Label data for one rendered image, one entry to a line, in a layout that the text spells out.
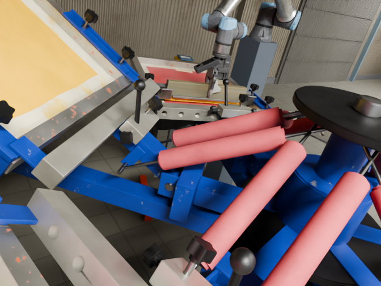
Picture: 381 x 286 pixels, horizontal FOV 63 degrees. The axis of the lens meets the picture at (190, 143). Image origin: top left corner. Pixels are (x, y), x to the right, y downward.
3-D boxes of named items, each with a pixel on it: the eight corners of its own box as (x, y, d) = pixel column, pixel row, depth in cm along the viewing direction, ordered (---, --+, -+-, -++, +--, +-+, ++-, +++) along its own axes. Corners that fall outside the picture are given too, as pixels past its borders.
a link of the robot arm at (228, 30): (241, 20, 135) (233, 20, 129) (235, 45, 141) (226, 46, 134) (226, 15, 139) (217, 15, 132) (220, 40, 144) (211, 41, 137)
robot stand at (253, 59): (218, 173, 276) (259, 36, 218) (231, 185, 264) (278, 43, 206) (202, 177, 265) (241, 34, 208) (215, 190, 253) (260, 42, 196)
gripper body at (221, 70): (227, 82, 145) (233, 57, 140) (210, 80, 142) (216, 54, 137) (221, 76, 151) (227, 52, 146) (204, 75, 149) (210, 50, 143)
